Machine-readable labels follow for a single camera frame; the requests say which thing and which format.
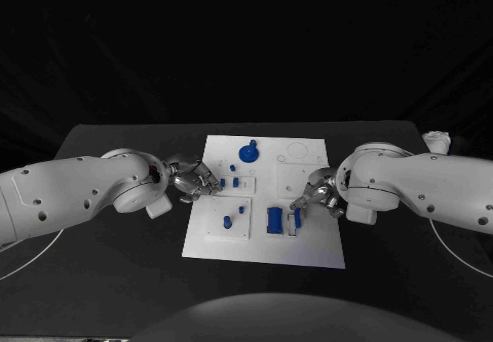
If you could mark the blue gear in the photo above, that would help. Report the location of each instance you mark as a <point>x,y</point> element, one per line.
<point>248,152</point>

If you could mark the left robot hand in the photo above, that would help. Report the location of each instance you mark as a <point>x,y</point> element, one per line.
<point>191,177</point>

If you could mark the long blue cylinder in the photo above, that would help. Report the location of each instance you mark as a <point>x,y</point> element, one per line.
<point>297,217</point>

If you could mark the crumpled white cloth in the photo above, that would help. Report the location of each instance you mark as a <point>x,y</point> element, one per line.
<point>436,141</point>

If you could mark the blue short cylinder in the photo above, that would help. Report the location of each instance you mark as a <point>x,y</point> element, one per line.
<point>226,222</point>

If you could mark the large blue block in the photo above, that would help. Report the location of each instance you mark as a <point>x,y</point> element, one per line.
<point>273,220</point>

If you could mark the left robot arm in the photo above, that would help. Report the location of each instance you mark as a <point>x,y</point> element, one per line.
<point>72,192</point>

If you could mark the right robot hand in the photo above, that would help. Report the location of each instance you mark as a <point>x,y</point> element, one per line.
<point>321,192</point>

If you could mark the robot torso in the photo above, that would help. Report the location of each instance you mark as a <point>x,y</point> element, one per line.
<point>292,318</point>

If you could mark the white task board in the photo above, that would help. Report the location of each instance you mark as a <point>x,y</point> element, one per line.
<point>265,203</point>

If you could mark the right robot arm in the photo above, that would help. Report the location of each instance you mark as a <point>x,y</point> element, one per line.
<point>415,184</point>

